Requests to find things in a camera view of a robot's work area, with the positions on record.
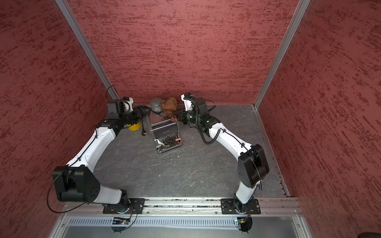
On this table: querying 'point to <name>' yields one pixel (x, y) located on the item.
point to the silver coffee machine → (164, 131)
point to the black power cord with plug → (144, 133)
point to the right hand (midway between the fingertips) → (171, 116)
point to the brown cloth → (168, 105)
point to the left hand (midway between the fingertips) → (148, 114)
